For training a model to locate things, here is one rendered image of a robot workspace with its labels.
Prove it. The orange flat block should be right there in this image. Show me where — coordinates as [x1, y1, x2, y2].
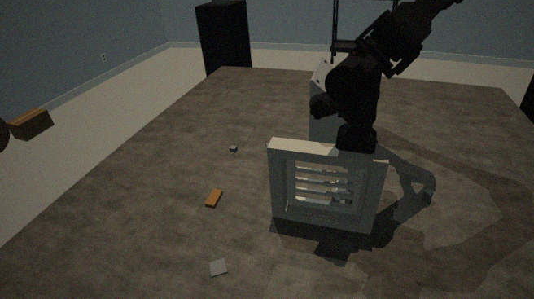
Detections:
[204, 189, 224, 208]

